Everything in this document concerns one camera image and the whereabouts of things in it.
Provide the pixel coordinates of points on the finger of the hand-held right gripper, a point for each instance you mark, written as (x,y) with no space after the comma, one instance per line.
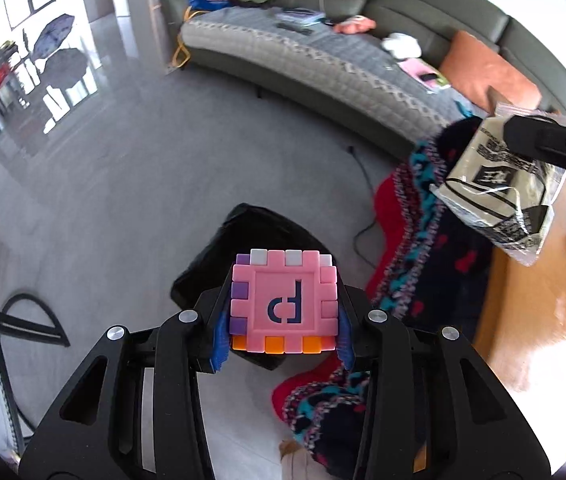
(543,137)

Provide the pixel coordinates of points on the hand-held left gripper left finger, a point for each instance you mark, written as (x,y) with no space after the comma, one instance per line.
(220,340)

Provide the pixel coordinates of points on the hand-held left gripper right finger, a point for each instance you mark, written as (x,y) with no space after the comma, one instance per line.
(345,345)

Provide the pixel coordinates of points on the beige printed plastic packet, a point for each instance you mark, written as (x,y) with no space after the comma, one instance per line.
(493,185)

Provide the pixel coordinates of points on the pink foam letter cube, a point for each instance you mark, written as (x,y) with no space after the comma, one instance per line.
(283,300)

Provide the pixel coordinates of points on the black trash bag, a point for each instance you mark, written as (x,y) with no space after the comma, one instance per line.
(243,235)

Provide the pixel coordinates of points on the orange cushion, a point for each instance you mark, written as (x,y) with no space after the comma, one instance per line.
(483,70)

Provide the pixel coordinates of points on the red patterned knit blanket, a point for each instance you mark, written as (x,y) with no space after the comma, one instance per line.
(438,260)

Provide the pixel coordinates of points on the pink book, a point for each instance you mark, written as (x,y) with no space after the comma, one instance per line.
(410,66)

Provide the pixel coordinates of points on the white cloth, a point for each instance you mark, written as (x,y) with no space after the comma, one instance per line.
(400,45)

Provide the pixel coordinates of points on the dark green sofa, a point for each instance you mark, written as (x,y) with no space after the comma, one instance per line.
(413,0)

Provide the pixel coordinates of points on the black curved stand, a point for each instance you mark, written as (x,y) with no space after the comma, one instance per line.
(28,326)

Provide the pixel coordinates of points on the pink cloth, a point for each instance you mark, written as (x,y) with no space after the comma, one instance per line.
(355,25)

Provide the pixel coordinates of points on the grey quilted blanket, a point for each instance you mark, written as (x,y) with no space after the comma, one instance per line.
(313,60)

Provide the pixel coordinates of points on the blue magazine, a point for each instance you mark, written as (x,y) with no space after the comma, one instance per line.
(300,17)

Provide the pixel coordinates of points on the black remote control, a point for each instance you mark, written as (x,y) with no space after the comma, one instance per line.
(293,29)

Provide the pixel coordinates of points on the dark grey umbrella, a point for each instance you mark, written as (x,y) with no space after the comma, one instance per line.
(65,67)

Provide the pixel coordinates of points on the metal rack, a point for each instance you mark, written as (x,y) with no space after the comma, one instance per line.
(0,77)

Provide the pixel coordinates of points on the dark blue umbrella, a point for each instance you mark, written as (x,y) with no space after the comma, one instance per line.
(53,35)

